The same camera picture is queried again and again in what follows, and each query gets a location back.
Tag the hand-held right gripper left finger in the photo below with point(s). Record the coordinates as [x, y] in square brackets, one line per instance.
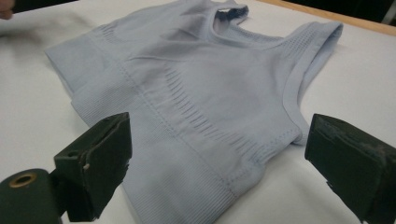
[99, 161]

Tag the light blue sports top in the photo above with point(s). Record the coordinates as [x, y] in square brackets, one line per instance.
[218, 93]

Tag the wooden table board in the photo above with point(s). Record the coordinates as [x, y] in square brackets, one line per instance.
[358, 23]

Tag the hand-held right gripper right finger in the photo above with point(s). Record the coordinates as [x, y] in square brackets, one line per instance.
[355, 161]

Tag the white table sheet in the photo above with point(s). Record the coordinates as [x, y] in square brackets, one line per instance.
[342, 93]

